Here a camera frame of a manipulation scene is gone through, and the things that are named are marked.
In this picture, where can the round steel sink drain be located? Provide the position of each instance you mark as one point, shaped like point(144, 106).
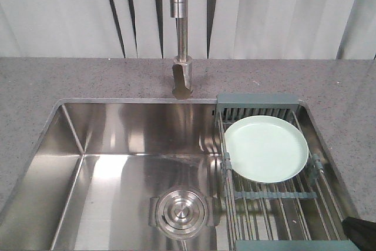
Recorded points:
point(182, 213)

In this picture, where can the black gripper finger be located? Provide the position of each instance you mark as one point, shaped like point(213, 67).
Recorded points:
point(360, 232)

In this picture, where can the teal wire dish rack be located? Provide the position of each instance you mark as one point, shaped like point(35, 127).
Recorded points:
point(302, 213)

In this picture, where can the light green round plate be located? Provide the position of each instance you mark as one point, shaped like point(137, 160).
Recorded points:
point(266, 149)

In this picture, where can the white pleated curtain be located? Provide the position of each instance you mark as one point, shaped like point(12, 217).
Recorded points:
point(218, 29)

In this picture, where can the stainless steel faucet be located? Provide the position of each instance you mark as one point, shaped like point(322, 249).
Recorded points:
point(182, 64)

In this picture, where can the stainless steel sink basin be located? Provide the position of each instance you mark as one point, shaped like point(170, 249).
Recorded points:
point(98, 163)

